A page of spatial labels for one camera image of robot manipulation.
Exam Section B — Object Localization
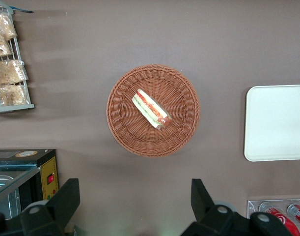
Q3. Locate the black toaster oven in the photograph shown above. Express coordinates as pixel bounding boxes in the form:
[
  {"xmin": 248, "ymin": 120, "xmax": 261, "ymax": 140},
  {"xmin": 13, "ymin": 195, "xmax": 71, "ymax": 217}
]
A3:
[{"xmin": 0, "ymin": 148, "xmax": 59, "ymax": 219}]

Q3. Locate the red cola bottle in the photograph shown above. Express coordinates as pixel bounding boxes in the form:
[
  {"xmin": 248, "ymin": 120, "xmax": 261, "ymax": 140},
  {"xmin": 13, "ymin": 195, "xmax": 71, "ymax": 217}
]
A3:
[
  {"xmin": 259, "ymin": 202, "xmax": 300, "ymax": 236},
  {"xmin": 287, "ymin": 204, "xmax": 300, "ymax": 228}
]

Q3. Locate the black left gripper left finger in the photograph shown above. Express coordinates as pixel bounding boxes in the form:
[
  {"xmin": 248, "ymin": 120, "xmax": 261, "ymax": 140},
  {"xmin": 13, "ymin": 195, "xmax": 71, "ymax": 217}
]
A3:
[{"xmin": 0, "ymin": 178, "xmax": 81, "ymax": 236}]

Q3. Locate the cream plastic tray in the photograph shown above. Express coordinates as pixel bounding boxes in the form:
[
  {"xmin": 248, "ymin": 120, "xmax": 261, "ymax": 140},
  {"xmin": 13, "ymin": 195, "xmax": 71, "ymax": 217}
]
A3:
[{"xmin": 244, "ymin": 85, "xmax": 300, "ymax": 162}]

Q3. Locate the white wire rack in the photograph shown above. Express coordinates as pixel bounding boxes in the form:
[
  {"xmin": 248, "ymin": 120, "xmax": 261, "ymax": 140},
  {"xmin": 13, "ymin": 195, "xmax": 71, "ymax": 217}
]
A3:
[{"xmin": 0, "ymin": 6, "xmax": 35, "ymax": 114}]

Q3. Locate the wrapped sandwich wedge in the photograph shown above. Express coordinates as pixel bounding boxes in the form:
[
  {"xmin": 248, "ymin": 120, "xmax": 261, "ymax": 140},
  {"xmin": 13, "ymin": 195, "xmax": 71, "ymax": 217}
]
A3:
[{"xmin": 132, "ymin": 88, "xmax": 172, "ymax": 130}]

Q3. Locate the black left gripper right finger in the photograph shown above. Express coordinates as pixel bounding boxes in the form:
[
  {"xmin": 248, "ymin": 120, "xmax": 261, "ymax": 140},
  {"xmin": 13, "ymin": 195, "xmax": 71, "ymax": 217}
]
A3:
[{"xmin": 180, "ymin": 178, "xmax": 300, "ymax": 236}]

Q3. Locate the round brown wicker basket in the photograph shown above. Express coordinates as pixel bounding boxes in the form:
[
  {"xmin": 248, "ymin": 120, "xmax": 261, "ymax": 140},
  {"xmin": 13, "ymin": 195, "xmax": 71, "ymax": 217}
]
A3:
[{"xmin": 106, "ymin": 64, "xmax": 201, "ymax": 158}]

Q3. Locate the clear acrylic bottle rack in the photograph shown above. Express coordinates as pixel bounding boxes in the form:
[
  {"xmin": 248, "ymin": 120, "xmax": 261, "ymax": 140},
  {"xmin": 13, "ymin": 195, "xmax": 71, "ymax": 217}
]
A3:
[{"xmin": 246, "ymin": 199, "xmax": 300, "ymax": 229}]

